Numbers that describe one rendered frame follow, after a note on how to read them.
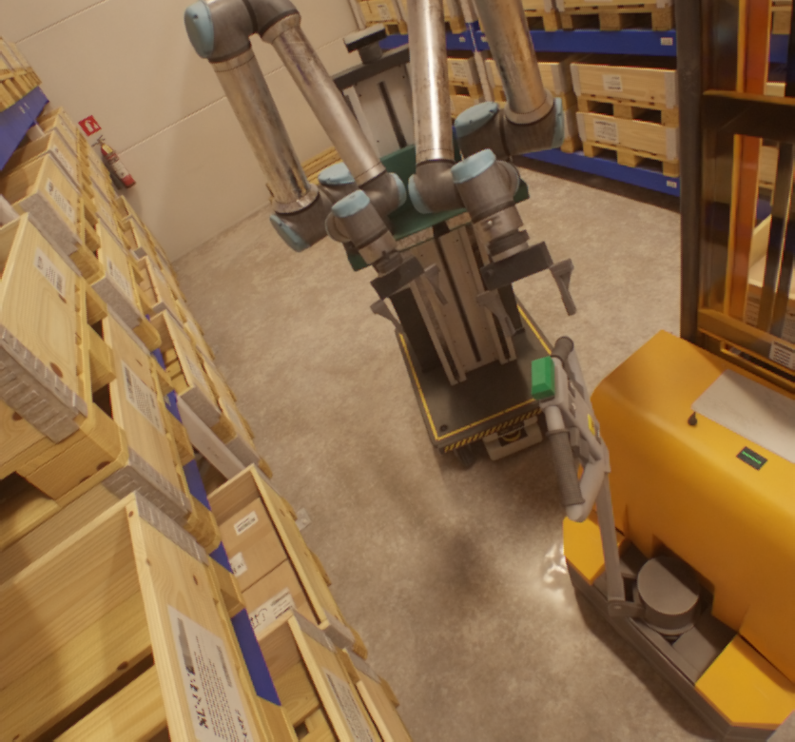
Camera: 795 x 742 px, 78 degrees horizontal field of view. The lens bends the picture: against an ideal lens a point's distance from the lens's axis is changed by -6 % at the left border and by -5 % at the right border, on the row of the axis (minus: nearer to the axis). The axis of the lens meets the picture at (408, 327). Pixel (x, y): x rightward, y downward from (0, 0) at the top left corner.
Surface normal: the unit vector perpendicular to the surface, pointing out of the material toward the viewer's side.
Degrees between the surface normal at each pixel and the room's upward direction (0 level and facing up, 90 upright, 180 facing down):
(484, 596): 0
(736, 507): 68
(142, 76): 90
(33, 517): 38
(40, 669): 0
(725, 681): 22
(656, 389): 0
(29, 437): 90
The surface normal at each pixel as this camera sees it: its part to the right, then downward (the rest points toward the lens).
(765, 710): -0.59, -0.46
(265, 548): -0.33, -0.72
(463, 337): 0.22, 0.58
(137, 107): 0.51, 0.42
